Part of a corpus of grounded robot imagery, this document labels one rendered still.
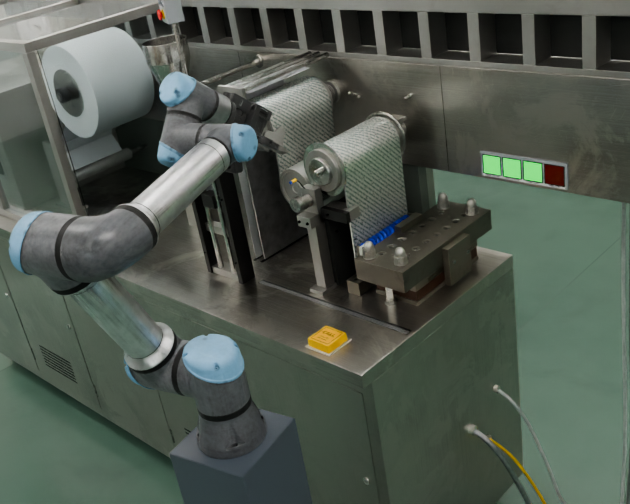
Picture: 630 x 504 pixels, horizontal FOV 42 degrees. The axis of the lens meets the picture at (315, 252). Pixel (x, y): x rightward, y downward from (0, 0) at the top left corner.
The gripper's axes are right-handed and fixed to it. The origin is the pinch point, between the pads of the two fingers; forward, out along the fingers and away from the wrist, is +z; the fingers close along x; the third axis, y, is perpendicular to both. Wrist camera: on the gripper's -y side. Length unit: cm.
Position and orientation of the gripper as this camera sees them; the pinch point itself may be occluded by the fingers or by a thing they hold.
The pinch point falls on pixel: (276, 151)
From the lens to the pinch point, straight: 199.6
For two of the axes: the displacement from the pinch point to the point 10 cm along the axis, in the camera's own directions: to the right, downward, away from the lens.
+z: 6.2, 2.4, 7.5
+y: 3.2, -9.5, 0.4
